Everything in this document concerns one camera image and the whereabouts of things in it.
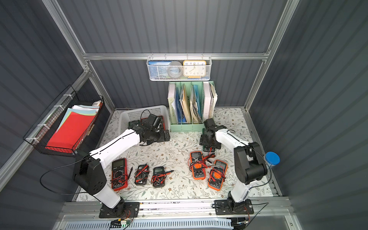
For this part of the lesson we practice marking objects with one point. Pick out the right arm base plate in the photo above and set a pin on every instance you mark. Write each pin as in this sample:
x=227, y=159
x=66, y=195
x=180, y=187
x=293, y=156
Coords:
x=229, y=207

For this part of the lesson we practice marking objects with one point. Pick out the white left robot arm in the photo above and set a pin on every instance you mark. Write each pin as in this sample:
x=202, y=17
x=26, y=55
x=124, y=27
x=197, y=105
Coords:
x=89, y=166

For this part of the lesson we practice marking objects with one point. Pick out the orange multimeter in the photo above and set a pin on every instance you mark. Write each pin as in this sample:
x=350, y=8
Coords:
x=217, y=175
x=197, y=164

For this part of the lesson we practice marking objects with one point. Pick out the black wire wall basket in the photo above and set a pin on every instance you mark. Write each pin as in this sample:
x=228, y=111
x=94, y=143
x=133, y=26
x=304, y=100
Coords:
x=43, y=130

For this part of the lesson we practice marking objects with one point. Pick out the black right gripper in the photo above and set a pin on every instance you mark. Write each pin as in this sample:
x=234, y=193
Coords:
x=207, y=141

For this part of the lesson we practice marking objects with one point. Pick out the small black multimeter right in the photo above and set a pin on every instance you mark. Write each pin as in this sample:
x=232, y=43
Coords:
x=159, y=176

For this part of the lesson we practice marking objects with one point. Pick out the green multimeter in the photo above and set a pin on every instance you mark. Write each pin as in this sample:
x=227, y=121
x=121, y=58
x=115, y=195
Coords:
x=206, y=140

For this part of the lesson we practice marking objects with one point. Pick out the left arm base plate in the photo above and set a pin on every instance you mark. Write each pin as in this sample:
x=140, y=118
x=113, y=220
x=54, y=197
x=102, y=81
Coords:
x=122, y=210

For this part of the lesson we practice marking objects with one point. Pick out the grey tape roll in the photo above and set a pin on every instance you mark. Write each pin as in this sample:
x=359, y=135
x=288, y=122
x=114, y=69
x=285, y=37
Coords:
x=175, y=70

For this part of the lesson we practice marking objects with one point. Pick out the red paper folder stack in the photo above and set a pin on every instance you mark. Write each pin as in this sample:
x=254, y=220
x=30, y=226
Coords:
x=73, y=126

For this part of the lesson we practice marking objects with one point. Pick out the green file organizer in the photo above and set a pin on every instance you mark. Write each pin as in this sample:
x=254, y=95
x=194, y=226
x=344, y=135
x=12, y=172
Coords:
x=191, y=103

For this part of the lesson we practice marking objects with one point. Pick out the yellow alarm clock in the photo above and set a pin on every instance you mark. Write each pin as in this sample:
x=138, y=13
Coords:
x=194, y=68

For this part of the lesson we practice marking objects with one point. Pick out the blue box in basket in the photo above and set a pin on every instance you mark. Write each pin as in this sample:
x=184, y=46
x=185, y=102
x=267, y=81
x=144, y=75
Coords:
x=157, y=69

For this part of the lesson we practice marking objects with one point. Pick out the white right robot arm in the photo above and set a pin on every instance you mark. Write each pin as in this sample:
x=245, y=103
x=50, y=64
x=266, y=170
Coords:
x=250, y=166

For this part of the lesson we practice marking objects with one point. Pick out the red multimeter near left arm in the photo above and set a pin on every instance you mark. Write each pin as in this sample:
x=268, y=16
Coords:
x=120, y=176

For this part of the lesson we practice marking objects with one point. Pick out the blue lid jar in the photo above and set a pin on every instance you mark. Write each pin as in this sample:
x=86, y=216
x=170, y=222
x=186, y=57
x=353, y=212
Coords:
x=272, y=159

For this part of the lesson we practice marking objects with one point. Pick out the white perforated cable duct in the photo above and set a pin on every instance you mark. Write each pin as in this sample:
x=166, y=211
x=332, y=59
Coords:
x=153, y=224

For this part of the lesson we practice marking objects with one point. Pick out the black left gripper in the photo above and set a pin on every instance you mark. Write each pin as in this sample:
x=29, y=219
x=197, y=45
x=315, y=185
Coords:
x=165, y=135

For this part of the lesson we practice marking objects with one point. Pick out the white plastic basket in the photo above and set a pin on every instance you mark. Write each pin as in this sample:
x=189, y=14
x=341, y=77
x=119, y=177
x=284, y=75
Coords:
x=141, y=113

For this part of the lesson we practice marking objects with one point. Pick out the small black multimeter left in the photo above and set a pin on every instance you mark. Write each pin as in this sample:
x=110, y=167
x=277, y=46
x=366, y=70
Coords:
x=141, y=175

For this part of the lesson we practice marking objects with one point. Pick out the white wire wall basket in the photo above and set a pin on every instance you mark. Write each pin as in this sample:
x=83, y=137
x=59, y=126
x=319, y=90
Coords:
x=208, y=59

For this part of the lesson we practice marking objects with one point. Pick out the small black multimeter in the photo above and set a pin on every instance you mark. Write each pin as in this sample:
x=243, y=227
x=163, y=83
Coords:
x=159, y=176
x=141, y=175

